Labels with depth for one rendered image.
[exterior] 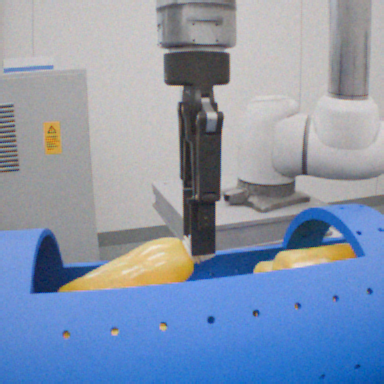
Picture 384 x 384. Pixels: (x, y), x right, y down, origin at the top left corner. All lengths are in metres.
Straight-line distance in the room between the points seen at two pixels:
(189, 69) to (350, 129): 0.55
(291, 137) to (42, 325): 0.72
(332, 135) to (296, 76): 2.75
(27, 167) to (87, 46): 1.47
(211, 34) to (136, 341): 0.30
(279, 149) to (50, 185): 1.17
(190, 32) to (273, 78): 3.11
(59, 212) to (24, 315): 1.51
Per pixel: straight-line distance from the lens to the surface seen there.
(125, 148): 3.10
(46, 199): 1.83
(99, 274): 0.48
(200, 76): 0.41
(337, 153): 0.91
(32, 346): 0.35
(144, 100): 3.08
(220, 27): 0.41
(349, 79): 0.90
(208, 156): 0.39
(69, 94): 1.75
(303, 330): 0.38
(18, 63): 1.91
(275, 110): 0.93
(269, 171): 0.95
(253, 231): 0.90
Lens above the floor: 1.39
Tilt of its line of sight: 17 degrees down
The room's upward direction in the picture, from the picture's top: straight up
